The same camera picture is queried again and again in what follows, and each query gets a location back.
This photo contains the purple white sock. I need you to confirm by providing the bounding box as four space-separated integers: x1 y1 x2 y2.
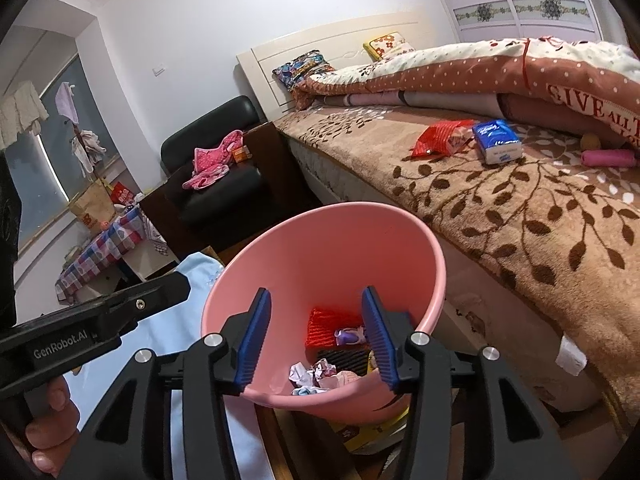
334 326 367 347

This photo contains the red foam fruit net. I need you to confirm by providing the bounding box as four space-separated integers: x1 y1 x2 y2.
305 307 362 350

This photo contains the red white paper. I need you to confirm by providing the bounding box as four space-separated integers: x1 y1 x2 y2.
288 359 359 396

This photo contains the black foam fruit net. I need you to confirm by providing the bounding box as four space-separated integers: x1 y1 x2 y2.
316 348 370 376

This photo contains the pink plastic trash bucket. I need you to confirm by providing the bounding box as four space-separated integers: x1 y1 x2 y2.
201 202 447 425

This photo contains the person's left hand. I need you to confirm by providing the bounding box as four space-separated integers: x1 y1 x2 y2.
26 377 80 478

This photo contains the light blue table cloth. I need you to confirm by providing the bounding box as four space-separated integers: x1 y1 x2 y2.
61 252 269 479

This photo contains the table with checkered cloth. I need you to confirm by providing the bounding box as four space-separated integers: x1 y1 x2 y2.
54 205 169 304

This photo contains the brown paper bag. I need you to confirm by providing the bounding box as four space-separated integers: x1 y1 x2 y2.
68 179 116 236

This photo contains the black leather armchair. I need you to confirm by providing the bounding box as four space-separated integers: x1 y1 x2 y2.
141 96 320 259

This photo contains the pink garment on armchair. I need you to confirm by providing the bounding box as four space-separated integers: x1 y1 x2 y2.
182 130 244 191

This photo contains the orange box on armchair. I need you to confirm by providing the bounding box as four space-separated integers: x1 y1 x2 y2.
231 145 252 164

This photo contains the red snack bag on bed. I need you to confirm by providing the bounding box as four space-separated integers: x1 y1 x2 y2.
411 119 477 158

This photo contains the blue tissue pack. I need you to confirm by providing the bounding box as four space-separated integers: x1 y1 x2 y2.
472 119 524 165

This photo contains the bed with brown leaf blanket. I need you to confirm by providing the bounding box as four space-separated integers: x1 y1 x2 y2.
238 12 639 432

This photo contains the hanging beige garment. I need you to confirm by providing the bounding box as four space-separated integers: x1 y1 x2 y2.
0 81 49 151

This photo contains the colourful patterned pillow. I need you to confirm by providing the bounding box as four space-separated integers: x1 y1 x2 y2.
272 49 334 92

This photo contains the yellow floral pillow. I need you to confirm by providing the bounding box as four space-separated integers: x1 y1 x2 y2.
362 32 414 62

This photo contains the pink cylinder on bed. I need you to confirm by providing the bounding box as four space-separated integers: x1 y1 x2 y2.
582 150 639 168

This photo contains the polka dot folded quilt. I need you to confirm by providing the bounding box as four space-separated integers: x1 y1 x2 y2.
292 37 639 148

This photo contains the lilac wardrobe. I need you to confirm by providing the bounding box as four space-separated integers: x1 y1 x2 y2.
442 0 631 46

